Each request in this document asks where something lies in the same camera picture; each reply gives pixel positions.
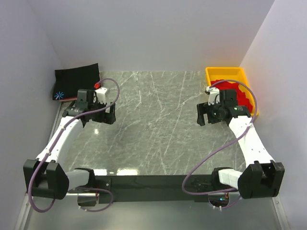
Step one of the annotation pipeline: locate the red t shirt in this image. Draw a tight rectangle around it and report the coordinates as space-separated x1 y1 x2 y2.
211 80 255 115

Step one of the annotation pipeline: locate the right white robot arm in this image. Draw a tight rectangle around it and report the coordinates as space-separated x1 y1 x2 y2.
197 87 285 199

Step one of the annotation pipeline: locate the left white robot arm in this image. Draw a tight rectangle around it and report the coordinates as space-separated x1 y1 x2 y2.
23 87 116 200

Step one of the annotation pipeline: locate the yellow plastic bin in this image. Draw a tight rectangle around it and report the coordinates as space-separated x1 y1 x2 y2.
205 67 255 116

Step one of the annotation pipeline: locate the folded pink t shirt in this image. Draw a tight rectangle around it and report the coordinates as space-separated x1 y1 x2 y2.
59 97 77 102

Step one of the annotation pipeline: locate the folded black t shirt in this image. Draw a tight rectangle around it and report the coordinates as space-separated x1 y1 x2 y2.
52 63 100 101

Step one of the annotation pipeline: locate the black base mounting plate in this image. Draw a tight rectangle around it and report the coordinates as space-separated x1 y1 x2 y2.
67 174 238 208

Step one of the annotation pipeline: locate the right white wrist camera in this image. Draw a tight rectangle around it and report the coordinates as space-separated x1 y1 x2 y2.
205 86 220 105

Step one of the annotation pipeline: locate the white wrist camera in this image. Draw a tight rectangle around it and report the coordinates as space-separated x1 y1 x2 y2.
205 86 220 105
94 87 109 104

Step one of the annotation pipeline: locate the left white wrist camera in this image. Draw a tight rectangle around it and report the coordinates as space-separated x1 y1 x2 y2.
94 87 109 104

